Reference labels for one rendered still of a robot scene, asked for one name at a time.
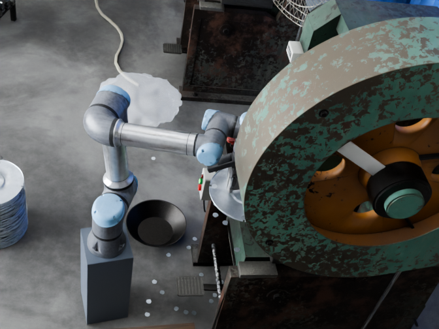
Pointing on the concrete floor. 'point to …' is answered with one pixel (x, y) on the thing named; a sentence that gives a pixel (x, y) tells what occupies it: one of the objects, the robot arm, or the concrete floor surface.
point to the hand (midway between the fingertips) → (227, 189)
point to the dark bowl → (156, 222)
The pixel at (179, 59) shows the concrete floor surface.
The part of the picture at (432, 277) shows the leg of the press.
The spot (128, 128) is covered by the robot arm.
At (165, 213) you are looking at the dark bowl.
